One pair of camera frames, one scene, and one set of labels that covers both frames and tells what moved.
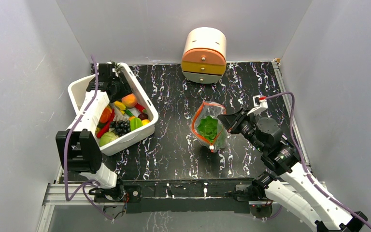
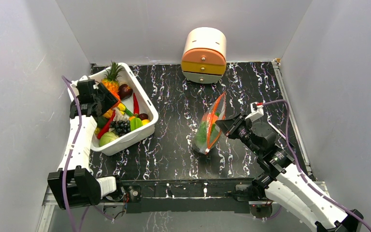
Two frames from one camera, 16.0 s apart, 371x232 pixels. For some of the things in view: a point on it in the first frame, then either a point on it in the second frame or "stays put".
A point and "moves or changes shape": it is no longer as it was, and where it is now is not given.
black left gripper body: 122,88 to 98,98
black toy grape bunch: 121,127 stays put
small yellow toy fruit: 145,122 stays put
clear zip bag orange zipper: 207,128 moves or changes shape
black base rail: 184,196 stays put
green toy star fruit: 135,123 stays put
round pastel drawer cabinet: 204,55 stays put
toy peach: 130,100 to 206,117
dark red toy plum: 143,116 stays put
